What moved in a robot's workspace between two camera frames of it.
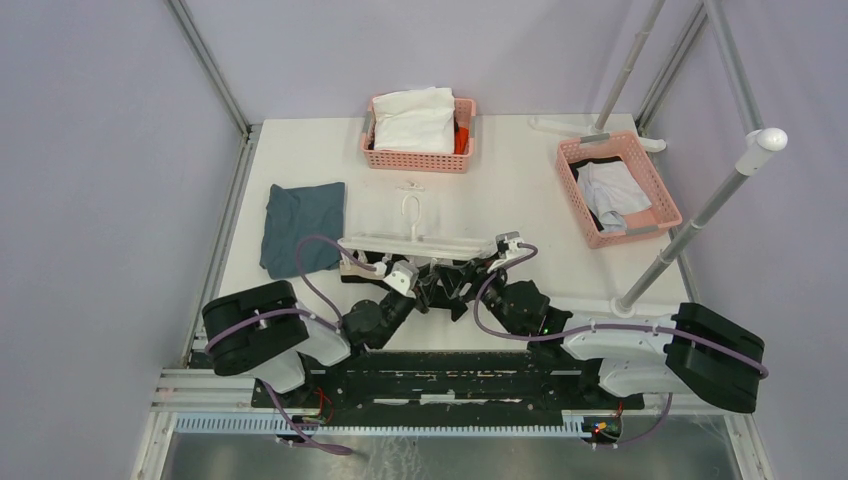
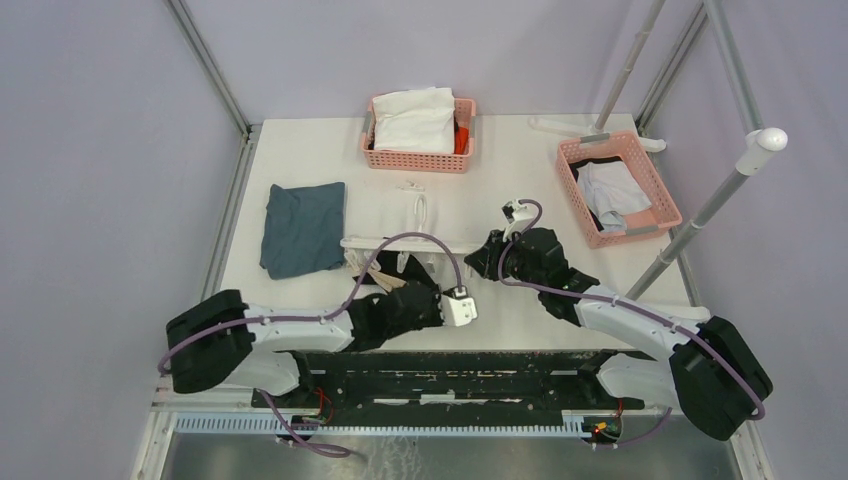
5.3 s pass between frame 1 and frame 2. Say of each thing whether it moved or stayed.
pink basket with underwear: stayed
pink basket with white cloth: stayed
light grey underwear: stayed
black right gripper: moved
